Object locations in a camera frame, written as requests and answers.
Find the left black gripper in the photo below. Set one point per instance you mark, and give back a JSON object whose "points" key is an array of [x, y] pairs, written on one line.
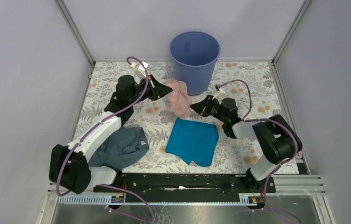
{"points": [[157, 90]]}

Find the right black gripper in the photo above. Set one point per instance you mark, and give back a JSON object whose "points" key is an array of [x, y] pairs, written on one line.
{"points": [[202, 108]]}

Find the pink plastic trash bag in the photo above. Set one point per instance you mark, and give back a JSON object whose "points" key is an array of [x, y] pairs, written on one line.
{"points": [[178, 100]]}

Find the blue plastic trash bin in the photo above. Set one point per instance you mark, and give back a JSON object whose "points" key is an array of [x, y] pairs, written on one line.
{"points": [[194, 55]]}

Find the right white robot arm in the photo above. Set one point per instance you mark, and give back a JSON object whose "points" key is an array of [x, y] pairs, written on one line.
{"points": [[278, 141]]}

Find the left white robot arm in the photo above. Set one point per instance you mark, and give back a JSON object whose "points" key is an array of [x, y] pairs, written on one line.
{"points": [[69, 164]]}

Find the teal folded cloth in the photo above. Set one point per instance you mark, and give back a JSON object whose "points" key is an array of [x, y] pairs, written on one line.
{"points": [[193, 141]]}

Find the floral patterned table mat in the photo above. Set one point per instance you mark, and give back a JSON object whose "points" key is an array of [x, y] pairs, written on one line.
{"points": [[250, 84]]}

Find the grey-blue crumpled garment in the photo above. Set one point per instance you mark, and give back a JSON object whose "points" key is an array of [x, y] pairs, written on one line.
{"points": [[122, 149]]}

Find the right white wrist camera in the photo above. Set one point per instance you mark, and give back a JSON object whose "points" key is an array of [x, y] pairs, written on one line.
{"points": [[219, 94]]}

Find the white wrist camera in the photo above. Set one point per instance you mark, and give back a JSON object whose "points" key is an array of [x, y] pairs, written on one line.
{"points": [[219, 94], [139, 70]]}

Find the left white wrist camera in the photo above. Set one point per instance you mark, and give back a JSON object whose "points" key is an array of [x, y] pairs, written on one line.
{"points": [[139, 70]]}

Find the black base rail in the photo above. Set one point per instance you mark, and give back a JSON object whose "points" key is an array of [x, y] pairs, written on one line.
{"points": [[190, 188]]}

